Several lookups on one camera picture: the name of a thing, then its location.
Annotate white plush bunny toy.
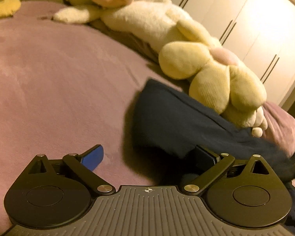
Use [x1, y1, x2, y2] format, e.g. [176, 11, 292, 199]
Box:
[53, 0, 267, 137]

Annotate pink pillow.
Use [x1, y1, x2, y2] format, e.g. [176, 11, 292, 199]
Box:
[262, 102, 295, 157]

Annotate pink bed cover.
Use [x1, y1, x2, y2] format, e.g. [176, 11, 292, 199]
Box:
[0, 0, 295, 236]

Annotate navy blue zip jacket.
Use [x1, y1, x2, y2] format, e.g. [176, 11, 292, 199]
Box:
[132, 79, 295, 234]

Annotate cream flower plush cushion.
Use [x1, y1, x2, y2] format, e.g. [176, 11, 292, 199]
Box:
[159, 20, 266, 114]

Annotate white wardrobe with black handles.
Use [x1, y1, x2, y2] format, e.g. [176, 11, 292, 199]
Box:
[172, 0, 295, 105]

